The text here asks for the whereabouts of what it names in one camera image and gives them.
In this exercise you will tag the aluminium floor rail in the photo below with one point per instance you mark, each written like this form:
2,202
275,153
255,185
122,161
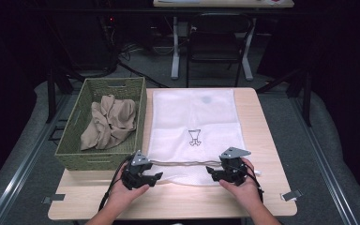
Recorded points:
320,156
29,156

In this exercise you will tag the white-legged wooden desk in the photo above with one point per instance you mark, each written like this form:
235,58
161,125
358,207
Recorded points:
225,3

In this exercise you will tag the person's left hand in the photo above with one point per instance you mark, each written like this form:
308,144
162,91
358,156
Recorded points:
123,193

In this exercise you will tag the grey tape piece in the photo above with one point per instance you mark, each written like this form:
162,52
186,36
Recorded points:
291,195

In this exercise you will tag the dark tape piece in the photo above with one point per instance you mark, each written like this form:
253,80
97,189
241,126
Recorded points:
54,198

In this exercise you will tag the beige cloth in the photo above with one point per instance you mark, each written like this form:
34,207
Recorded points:
112,122

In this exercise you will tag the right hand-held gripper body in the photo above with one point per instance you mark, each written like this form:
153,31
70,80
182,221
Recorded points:
232,168

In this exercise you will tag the green woven basket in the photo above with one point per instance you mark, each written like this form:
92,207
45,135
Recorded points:
100,161

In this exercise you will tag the black metal stand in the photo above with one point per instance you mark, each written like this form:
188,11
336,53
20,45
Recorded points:
307,100
51,93

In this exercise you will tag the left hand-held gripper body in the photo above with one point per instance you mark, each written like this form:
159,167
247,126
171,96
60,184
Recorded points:
134,175

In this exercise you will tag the white mesh laundry bag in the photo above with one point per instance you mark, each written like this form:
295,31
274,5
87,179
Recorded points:
193,112

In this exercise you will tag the black folding chair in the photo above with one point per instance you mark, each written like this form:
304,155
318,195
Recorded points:
214,47

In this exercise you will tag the person's right hand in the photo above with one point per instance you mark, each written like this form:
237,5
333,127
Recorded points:
245,192

